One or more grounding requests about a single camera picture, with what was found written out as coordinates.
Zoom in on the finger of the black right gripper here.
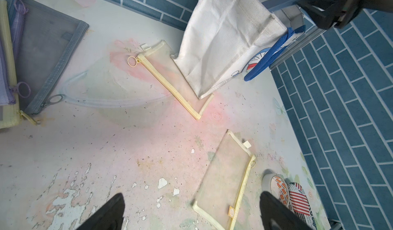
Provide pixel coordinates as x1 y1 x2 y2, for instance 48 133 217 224
297 0 347 30

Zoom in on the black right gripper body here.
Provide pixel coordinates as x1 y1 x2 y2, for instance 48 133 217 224
334 0 393 28

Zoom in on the white canvas Doraemon tote bag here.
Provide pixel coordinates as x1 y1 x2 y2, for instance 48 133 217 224
174 0 305 99

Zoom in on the striped tape roll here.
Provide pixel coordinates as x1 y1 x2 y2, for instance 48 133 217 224
288 183 317 230

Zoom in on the yellow mesh pouch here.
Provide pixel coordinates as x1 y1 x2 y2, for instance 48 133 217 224
192 130 256 230
126 40 215 120

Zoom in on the purple mesh pouch upright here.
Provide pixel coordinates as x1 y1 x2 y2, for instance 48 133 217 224
1 0 31 106

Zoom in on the yellow mesh pouch by bag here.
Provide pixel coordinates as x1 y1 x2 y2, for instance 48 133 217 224
126 40 215 120

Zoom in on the clear tape roll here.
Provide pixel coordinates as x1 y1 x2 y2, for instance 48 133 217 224
262 173 290 206

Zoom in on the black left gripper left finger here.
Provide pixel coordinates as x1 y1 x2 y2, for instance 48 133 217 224
77 193 125 230

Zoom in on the aluminium corner frame post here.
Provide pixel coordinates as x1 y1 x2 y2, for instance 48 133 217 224
269 26 325 70

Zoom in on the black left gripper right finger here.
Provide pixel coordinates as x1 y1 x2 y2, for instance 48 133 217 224
260 191 311 230

